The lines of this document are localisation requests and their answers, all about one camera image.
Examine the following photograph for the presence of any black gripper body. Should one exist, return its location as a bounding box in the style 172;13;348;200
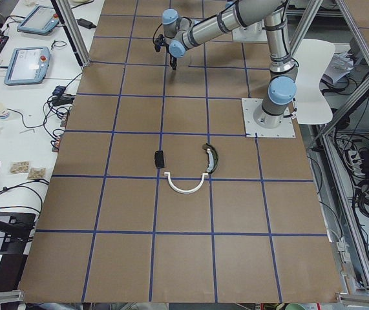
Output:
169;55;177;65

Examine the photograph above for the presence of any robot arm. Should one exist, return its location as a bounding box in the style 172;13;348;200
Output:
153;0;298;129

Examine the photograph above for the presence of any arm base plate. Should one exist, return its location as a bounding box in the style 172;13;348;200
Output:
241;98;296;138
232;20;268;43

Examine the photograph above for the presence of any black power adapter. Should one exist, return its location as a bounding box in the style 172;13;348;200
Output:
77;18;96;29

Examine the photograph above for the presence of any white plastic chair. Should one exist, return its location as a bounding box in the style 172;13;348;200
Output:
294;39;335;125

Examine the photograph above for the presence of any far blue teach pendant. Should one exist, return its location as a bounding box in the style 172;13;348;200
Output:
17;5;59;36

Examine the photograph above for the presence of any small black plastic part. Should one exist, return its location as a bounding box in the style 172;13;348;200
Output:
154;150;165;169

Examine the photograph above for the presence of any white curved plastic part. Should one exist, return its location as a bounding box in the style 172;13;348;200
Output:
163;171;209;194

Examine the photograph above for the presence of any aluminium frame post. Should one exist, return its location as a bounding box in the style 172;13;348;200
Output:
51;0;90;68

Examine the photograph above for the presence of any blue teach pendant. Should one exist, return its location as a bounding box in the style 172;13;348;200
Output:
17;5;59;36
4;46;50;86

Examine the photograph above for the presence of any dark green brake shoe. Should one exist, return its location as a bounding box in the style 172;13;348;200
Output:
202;143;219;174

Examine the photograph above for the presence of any paper cup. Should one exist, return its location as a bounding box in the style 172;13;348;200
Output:
0;103;10;119

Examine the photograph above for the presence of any near blue teach pendant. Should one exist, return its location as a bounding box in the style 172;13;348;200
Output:
4;46;50;86

